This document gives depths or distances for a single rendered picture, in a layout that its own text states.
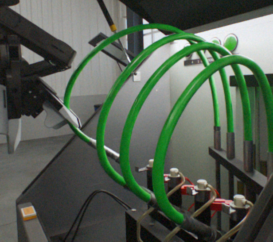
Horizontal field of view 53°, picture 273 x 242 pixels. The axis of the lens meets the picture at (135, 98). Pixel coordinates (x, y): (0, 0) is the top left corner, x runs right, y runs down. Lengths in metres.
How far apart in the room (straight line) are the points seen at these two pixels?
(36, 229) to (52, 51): 0.47
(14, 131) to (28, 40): 0.12
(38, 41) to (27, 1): 7.13
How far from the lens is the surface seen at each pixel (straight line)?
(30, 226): 0.76
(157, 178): 0.35
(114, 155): 0.67
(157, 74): 0.43
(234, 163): 0.64
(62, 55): 0.40
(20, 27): 0.39
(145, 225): 0.64
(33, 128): 7.25
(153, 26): 0.68
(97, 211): 0.98
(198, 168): 0.96
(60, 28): 7.62
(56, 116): 0.63
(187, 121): 0.96
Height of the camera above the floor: 1.28
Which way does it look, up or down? 3 degrees down
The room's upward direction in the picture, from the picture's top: 2 degrees counter-clockwise
